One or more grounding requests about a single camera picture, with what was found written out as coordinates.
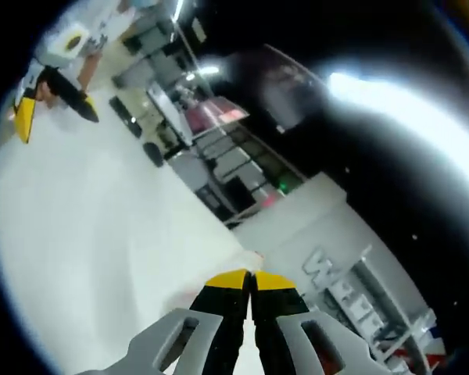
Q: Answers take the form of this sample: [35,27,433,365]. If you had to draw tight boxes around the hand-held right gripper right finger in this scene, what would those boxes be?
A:
[252,270,381,375]

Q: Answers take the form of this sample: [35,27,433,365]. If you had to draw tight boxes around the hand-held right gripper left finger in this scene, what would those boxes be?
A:
[127,268,252,375]

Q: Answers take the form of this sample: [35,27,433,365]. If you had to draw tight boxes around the person's left hand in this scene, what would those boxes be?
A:
[38,77,70,108]

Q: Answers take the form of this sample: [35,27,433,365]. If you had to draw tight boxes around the grey shelving unit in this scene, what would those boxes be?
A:
[324,249,446,375]

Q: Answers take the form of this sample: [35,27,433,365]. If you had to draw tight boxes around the pink display screen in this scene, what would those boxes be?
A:
[191,99,248,130]

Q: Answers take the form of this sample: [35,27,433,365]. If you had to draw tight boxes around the dark hanging ceiling monitor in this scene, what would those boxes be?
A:
[253,45,329,134]

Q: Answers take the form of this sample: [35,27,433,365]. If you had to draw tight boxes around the long bright ceiling light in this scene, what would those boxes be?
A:
[326,70,415,102]

